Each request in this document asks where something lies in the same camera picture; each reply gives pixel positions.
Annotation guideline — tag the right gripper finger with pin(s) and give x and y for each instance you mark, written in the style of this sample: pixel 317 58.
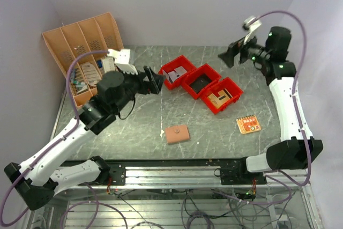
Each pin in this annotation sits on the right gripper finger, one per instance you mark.
pixel 228 56
pixel 243 49

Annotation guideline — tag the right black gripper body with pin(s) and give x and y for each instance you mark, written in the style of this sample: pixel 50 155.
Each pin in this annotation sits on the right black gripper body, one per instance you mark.
pixel 258 53

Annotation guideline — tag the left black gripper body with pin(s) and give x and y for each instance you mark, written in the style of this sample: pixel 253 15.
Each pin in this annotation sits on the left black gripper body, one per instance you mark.
pixel 134 83

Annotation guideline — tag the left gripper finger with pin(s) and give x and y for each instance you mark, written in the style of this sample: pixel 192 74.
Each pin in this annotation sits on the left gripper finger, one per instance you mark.
pixel 157 79
pixel 150 85

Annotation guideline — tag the red bin with white cards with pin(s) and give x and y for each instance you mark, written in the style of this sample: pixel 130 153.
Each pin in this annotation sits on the red bin with white cards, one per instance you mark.
pixel 179 61

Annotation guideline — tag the red bin with black cards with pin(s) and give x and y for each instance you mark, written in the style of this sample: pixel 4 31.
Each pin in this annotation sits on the red bin with black cards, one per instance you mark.
pixel 205 68

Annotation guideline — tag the red bin with gold cards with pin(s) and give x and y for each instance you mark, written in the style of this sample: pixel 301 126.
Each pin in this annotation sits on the red bin with gold cards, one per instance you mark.
pixel 227 83

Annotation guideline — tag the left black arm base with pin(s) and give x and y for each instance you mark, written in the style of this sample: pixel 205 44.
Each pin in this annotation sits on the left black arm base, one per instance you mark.
pixel 110 173

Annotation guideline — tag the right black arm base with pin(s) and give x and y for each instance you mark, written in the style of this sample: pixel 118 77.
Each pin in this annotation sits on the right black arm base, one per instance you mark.
pixel 238 175

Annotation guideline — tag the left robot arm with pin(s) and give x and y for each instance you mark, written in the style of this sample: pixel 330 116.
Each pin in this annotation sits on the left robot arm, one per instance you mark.
pixel 38 179

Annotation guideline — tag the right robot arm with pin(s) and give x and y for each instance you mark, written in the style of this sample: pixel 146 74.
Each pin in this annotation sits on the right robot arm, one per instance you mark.
pixel 297 147

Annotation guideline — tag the white cards stack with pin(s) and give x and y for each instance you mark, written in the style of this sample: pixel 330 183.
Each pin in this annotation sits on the white cards stack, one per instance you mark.
pixel 174 74

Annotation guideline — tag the black cards stack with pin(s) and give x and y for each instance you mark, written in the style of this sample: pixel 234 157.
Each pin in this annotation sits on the black cards stack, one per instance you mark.
pixel 200 83

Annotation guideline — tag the white red box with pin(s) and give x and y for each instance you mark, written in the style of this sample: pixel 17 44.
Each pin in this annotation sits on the white red box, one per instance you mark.
pixel 108 64

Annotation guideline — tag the white oval remote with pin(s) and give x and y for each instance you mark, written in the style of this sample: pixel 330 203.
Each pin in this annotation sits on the white oval remote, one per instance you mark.
pixel 91 74

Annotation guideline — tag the pens bundle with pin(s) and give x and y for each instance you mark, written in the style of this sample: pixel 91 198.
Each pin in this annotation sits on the pens bundle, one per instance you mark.
pixel 78 84

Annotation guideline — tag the orange spiral notebook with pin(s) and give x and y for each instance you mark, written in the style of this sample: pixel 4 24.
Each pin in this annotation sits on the orange spiral notebook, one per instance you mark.
pixel 248 124

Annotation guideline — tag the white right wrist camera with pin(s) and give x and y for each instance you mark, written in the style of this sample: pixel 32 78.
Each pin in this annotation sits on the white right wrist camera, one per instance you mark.
pixel 250 25

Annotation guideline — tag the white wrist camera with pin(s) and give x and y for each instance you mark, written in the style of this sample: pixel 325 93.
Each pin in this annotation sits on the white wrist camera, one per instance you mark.
pixel 250 25
pixel 122 59

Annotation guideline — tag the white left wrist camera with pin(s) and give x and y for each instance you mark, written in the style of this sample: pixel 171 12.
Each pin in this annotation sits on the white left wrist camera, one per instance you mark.
pixel 122 59

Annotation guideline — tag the aluminium rail frame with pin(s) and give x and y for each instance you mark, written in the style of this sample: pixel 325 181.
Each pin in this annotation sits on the aluminium rail frame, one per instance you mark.
pixel 180 195

